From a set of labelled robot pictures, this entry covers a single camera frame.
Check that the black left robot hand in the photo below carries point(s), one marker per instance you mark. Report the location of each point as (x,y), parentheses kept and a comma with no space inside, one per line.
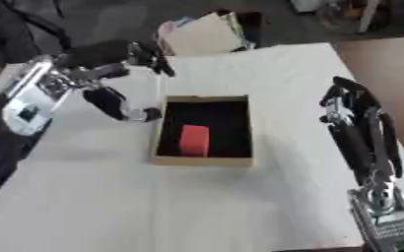
(105,98)

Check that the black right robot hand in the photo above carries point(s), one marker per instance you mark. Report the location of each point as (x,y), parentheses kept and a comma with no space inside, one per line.
(358,131)

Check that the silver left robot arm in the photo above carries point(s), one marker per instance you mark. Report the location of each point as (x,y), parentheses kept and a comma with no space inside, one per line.
(27,98)

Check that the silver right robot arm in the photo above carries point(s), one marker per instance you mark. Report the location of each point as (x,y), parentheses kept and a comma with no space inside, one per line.
(386,216)

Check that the tan cardboard box black inside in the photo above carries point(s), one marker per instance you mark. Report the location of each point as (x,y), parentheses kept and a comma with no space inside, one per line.
(205,131)

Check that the red rectangular block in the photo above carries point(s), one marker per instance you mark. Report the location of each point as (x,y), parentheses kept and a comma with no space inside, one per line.
(194,139)

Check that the clear round container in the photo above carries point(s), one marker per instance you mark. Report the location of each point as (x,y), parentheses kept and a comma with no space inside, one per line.
(352,14)

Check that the bag with beige papers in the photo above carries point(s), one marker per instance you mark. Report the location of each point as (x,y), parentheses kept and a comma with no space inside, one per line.
(202,32)

